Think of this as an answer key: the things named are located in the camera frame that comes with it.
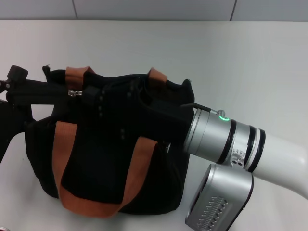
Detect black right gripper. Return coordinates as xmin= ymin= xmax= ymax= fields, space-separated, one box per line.
xmin=83 ymin=79 xmax=193 ymax=150

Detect black food bag orange straps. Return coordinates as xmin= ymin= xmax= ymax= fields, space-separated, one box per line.
xmin=7 ymin=64 xmax=195 ymax=218

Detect right arm cable with connectors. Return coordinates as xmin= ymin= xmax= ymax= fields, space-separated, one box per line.
xmin=180 ymin=103 xmax=227 ymax=116

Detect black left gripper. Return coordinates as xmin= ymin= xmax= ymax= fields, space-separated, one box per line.
xmin=0 ymin=64 xmax=34 ymax=166

